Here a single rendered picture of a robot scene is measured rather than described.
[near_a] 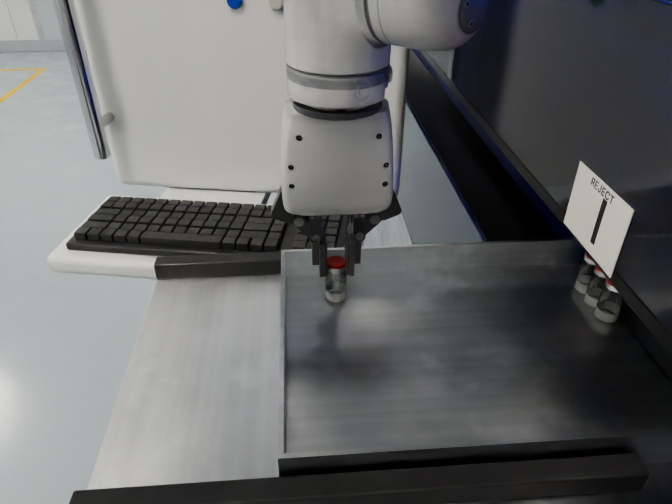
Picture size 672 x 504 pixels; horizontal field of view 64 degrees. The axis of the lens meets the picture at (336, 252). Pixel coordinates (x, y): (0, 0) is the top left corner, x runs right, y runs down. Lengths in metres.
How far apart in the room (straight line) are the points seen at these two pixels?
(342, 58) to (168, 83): 0.54
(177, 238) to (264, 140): 0.23
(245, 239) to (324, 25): 0.42
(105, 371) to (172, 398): 1.37
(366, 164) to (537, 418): 0.25
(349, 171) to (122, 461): 0.29
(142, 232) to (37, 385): 1.13
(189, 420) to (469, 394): 0.23
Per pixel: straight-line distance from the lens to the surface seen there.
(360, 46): 0.42
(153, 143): 0.97
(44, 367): 1.95
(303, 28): 0.43
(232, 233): 0.79
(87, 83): 0.92
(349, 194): 0.48
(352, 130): 0.46
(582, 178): 0.50
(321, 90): 0.43
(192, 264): 0.61
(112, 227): 0.86
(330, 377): 0.49
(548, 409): 0.50
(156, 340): 0.55
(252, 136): 0.91
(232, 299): 0.58
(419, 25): 0.38
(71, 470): 1.65
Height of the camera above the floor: 1.24
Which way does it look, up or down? 34 degrees down
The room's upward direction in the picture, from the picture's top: straight up
